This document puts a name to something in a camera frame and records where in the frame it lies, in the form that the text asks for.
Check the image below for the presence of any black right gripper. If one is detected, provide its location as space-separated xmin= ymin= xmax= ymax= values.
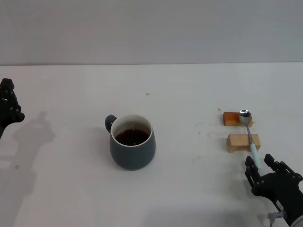
xmin=245 ymin=153 xmax=303 ymax=223

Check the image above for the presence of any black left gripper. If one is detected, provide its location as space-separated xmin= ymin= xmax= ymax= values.
xmin=0 ymin=78 xmax=25 ymax=140

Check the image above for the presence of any blue handled metal spoon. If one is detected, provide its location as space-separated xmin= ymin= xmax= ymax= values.
xmin=239 ymin=109 xmax=262 ymax=170

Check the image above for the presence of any grey ceramic cup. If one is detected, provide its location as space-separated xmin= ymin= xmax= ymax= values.
xmin=105 ymin=114 xmax=157 ymax=171

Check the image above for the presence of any light notched wooden block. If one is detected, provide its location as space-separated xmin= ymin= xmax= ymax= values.
xmin=226 ymin=133 xmax=261 ymax=154

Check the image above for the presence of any orange stained wooden block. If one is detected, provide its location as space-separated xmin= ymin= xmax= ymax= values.
xmin=223 ymin=112 xmax=253 ymax=127

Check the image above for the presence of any dark coffee liquid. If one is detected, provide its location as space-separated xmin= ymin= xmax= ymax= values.
xmin=115 ymin=128 xmax=151 ymax=146

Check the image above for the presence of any grey gripper cable with connectors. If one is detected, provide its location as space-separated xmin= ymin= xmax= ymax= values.
xmin=267 ymin=211 xmax=286 ymax=225

